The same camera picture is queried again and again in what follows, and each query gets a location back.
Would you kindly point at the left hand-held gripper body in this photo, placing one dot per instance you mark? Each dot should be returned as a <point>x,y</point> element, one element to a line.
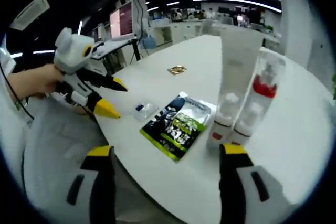
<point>71,51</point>

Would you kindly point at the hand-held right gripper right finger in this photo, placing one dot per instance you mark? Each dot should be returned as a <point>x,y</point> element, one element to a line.
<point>233,187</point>

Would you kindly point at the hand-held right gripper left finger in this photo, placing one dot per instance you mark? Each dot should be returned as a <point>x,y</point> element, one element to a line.
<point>99,187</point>

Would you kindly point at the clear skincare sachet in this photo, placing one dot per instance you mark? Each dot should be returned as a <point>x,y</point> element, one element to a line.
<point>145,111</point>

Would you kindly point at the small white skincare bottle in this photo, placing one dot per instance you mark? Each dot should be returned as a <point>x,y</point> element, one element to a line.
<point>221,127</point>
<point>245,129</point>

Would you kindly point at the gold skincare sachet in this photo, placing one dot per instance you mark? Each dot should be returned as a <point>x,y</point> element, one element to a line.
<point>177,70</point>

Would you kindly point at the black green skincare packet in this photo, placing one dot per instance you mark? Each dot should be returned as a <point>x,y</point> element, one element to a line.
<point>173,129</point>

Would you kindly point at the white skincare tube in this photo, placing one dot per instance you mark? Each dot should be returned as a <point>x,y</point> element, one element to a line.
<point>236,51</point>

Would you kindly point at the person's left hand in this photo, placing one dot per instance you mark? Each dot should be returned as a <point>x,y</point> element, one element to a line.
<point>48,79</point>

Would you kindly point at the black monitor stand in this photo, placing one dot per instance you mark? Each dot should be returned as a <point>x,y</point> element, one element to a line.
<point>136,51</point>

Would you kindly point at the ceiling air conditioner unit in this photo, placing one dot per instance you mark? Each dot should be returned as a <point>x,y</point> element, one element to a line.
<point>31,11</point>

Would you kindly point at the person's white clothing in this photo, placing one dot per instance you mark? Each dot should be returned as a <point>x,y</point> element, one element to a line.
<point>52,134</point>

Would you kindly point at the blue water jug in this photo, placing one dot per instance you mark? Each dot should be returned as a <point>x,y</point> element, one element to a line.
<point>149,42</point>

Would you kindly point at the computer monitor purple screen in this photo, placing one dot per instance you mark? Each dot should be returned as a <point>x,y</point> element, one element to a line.
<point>122,19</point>

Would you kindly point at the white office desk row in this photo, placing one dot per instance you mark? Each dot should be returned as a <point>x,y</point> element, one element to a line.
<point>183,32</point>

